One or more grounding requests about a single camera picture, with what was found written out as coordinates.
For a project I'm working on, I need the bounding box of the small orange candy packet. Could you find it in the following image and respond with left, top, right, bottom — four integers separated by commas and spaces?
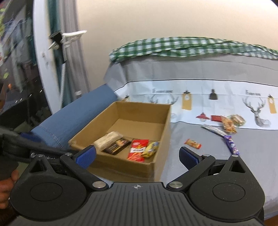
184, 139, 202, 149

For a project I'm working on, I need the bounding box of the beige cracker packet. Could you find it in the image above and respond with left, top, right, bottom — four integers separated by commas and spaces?
93, 131, 123, 151

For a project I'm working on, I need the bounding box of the dark brown chocolate bar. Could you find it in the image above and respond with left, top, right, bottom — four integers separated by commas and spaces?
103, 138, 131, 155

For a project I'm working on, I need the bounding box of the yellow cartoon snack packet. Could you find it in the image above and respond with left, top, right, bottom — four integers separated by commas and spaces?
141, 141, 159, 159

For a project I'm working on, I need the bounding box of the purple snack packet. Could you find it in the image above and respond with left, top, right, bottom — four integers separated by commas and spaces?
223, 136, 240, 155

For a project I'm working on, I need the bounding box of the red snack packet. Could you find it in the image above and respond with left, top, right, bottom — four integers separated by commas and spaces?
211, 115, 222, 122
127, 139, 149, 162

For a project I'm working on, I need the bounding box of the left hand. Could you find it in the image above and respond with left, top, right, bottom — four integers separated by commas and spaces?
0, 170, 19, 209

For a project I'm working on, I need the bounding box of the silver striped snack packet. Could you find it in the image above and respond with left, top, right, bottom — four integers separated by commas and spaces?
201, 124, 227, 137

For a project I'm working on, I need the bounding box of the flat red snack packet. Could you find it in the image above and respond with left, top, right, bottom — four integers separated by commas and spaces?
211, 115, 222, 122

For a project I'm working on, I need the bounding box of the brown cardboard box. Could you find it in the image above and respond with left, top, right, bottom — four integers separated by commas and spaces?
68, 101, 171, 182

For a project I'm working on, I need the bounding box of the orange nut snack packet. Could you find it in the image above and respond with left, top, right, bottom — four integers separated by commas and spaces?
220, 116, 237, 134

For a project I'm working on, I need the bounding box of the clear green snack packet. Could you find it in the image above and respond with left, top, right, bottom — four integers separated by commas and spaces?
229, 114, 246, 127

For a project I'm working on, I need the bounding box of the grey printed sofa cover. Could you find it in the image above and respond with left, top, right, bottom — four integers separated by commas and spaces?
104, 55, 277, 219

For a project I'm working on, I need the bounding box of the green checkered cloth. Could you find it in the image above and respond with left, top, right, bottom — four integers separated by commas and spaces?
109, 37, 277, 63

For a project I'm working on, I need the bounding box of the black garment steamer head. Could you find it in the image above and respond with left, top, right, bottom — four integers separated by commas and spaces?
50, 31, 63, 45

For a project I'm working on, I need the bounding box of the grey curtain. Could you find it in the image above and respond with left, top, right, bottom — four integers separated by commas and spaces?
48, 1, 91, 108

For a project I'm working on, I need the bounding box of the white door frame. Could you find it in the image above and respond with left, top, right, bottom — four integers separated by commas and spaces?
33, 0, 61, 114

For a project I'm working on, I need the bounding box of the braided steamer hose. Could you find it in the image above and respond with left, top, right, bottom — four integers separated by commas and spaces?
59, 62, 67, 99

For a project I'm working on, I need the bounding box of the white wall hook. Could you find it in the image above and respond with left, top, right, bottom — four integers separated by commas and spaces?
48, 30, 88, 50

